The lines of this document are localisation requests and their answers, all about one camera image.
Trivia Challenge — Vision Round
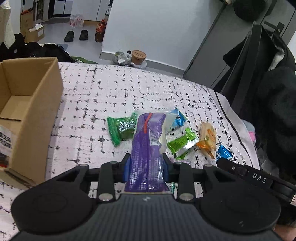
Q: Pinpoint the dotted cream tablecloth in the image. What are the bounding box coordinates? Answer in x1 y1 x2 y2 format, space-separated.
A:
0 5 12 43

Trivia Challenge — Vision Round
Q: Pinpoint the purple bread packet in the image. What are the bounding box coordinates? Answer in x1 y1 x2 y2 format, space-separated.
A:
124 109 177 193

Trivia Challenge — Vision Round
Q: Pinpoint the lime green snack packet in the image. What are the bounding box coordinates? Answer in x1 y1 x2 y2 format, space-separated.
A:
166 127 200 160

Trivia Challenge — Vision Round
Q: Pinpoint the blue packet with white label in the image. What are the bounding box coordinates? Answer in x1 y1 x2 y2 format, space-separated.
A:
216 144 233 161

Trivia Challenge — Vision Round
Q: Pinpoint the brown paper cup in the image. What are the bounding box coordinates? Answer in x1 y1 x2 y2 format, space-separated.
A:
131 50 147 65

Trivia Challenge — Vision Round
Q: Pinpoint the black chair with clothes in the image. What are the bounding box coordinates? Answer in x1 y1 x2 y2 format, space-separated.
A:
223 30 296 183

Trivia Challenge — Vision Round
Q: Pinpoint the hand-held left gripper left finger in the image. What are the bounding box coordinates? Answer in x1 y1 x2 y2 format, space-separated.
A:
55 153 131 202

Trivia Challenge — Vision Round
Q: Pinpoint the pink plastic bag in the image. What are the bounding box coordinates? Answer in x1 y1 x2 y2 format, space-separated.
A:
70 14 84 26

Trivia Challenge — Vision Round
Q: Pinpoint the cardboard box with white paper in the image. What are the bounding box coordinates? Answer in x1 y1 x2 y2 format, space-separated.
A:
25 23 45 43

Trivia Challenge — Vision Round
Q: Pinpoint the grey door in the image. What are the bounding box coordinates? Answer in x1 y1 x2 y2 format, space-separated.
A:
183 0 296 88

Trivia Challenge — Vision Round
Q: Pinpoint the black clothes pile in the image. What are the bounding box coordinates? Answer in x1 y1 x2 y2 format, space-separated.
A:
0 33 75 63

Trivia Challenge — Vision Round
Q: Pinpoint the brown cardboard box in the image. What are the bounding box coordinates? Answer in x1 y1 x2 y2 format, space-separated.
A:
0 57 64 188

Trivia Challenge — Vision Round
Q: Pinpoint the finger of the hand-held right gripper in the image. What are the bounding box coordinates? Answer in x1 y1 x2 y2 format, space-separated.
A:
217 158 248 178

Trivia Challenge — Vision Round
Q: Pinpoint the black door handle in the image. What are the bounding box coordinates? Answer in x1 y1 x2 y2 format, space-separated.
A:
264 21 285 32

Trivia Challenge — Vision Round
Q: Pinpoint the blue snack packet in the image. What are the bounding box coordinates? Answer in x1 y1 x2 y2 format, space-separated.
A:
170 108 188 128

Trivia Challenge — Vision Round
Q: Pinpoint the large cardboard floor box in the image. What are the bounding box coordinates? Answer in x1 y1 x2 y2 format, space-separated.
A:
20 9 35 35

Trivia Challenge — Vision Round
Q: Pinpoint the orange bread packet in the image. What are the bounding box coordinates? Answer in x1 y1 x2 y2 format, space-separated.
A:
196 122 218 160

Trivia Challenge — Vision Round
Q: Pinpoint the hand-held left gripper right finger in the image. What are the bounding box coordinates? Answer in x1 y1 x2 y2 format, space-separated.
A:
162 153 234 202

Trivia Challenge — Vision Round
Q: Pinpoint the clear plastic bag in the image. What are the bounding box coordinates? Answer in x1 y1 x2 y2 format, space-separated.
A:
112 50 132 65

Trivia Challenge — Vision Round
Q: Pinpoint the red oil bottle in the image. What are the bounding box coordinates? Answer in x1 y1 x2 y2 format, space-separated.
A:
94 20 107 43

